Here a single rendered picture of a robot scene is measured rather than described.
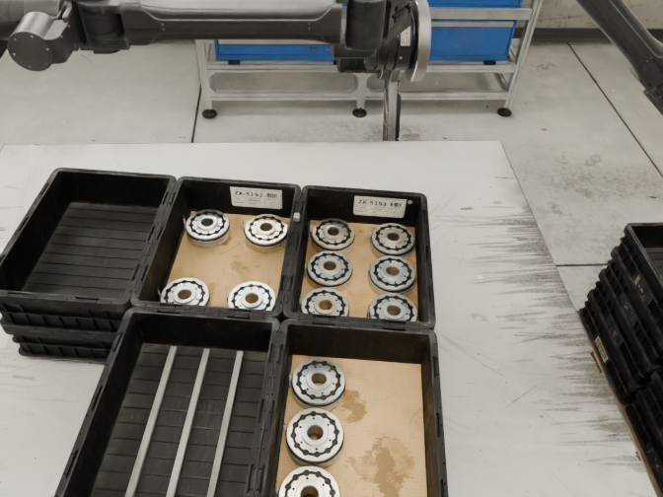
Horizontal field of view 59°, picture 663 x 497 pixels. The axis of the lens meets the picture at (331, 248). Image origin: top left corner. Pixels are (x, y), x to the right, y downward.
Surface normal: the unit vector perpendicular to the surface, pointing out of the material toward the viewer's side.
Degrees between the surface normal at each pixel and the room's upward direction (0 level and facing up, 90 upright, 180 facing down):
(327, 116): 0
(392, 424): 0
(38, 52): 90
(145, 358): 0
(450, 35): 90
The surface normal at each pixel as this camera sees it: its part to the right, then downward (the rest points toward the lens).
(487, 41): 0.07, 0.72
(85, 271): 0.04, -0.69
